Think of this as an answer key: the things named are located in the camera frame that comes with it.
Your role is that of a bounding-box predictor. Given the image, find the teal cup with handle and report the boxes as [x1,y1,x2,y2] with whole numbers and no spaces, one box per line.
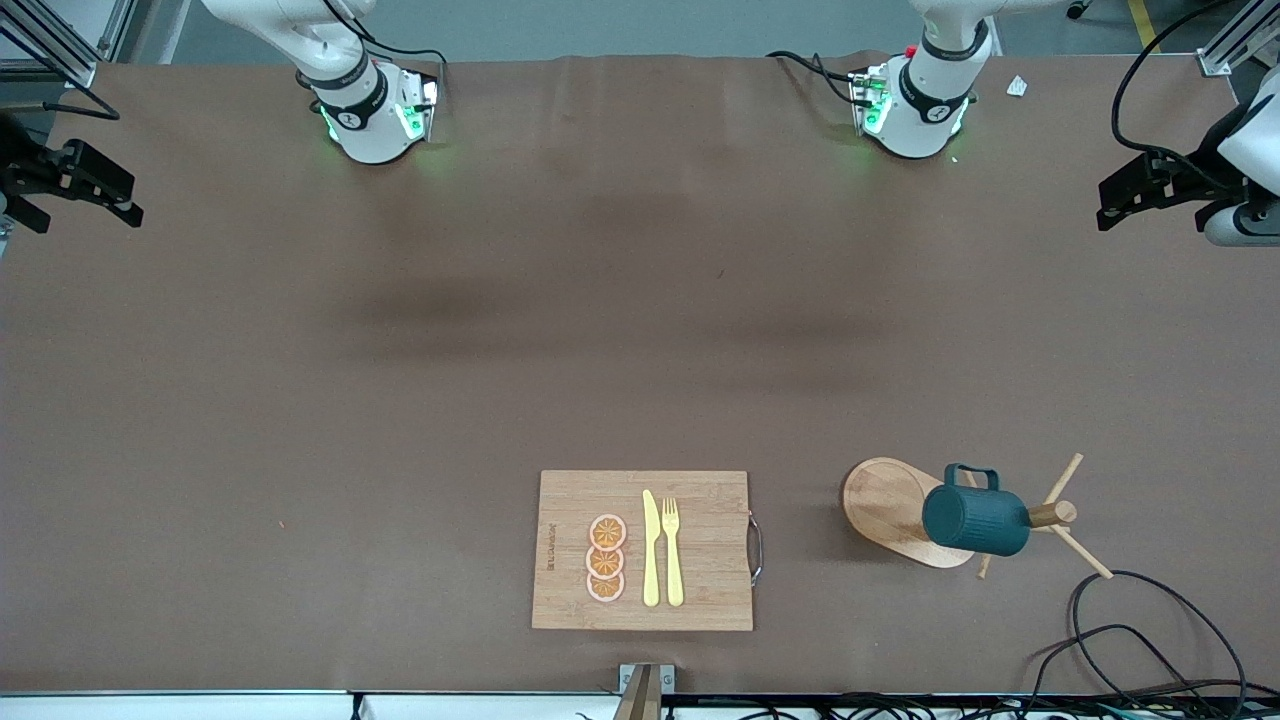
[921,462,1033,558]

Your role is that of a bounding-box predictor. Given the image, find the wooden mug tree stand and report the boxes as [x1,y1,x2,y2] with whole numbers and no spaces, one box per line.
[841,452,1114,581]

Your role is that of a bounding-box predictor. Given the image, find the bamboo cutting board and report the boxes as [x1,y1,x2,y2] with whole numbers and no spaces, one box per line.
[531,470,765,633]

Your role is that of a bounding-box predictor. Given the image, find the white desk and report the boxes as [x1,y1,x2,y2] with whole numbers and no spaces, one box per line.
[0,692,621,720]

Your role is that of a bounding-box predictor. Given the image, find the yellow plastic fork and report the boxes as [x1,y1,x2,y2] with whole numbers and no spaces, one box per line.
[661,497,686,608]

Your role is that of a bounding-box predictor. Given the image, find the yellow plastic knife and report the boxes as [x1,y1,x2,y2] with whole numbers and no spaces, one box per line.
[642,489,662,608]

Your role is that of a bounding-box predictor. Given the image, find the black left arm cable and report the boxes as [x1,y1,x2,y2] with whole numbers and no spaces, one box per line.
[1111,0,1251,196]

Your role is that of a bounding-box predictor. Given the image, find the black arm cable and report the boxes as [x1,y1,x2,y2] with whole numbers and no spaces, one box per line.
[0,95,121,122]
[1111,0,1251,196]

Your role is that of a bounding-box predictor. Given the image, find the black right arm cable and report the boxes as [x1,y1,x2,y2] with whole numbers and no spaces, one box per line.
[0,95,121,122]

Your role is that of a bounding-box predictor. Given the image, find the aluminium frame profile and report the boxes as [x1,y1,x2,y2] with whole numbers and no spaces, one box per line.
[0,0,101,91]
[1198,0,1280,78]

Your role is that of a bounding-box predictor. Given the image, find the metal base connector bracket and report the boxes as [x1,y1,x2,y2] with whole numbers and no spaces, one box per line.
[395,68,442,143]
[849,65,893,138]

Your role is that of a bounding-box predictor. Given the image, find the black right base cable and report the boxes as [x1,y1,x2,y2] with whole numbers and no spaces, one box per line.
[320,0,448,71]

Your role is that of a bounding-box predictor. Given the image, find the black base cable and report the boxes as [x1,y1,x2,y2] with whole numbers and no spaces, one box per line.
[765,50,863,106]
[320,0,448,71]

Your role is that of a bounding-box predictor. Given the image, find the black left base cable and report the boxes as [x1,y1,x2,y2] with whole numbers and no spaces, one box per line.
[765,50,863,106]

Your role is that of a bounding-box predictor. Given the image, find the tangled black desk cables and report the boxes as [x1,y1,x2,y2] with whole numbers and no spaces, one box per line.
[680,690,1280,720]

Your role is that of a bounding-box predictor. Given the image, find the aluminium frame post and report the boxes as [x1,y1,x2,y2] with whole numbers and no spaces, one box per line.
[613,662,677,720]

